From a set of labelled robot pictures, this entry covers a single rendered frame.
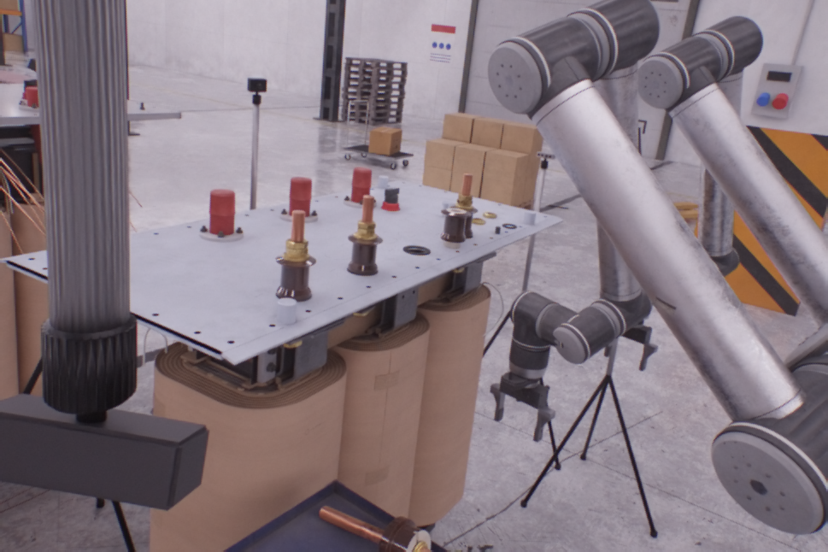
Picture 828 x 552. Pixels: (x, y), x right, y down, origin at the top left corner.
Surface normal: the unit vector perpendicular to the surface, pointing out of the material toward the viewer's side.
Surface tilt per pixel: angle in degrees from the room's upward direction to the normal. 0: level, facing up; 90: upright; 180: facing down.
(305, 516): 0
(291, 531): 0
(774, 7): 90
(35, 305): 90
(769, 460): 105
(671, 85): 110
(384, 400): 90
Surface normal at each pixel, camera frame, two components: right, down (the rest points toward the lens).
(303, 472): 0.84, 0.24
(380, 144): -0.25, 0.25
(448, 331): 0.35, 0.30
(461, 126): -0.48, 0.20
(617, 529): 0.11, -0.95
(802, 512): -0.72, 0.45
